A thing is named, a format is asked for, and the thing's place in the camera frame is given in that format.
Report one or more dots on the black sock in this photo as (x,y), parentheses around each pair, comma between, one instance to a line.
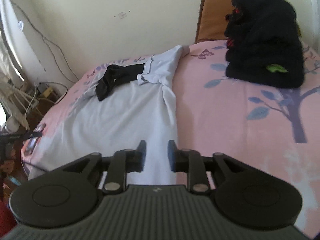
(117,77)

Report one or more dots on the brown wooden headboard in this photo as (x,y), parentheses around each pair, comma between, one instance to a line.
(212,17)

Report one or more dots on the pale sheer curtain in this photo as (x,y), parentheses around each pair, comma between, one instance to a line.
(6,55)

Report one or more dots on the yellow wooden object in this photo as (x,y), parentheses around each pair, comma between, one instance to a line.
(47,93)

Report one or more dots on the pale blue polo shirt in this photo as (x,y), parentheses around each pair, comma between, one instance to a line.
(112,120)

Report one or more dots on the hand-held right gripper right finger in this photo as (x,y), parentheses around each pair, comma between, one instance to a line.
(171,156)

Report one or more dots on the pink tree print bedsheet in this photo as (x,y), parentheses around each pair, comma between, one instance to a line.
(225,130)

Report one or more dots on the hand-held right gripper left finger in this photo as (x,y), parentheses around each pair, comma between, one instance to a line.
(142,156)

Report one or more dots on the pile of black clothes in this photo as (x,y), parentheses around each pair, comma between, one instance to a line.
(265,42)

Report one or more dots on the red cloth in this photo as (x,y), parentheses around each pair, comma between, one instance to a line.
(5,216)

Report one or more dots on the white drying rack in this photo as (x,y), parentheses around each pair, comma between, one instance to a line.
(17,97)

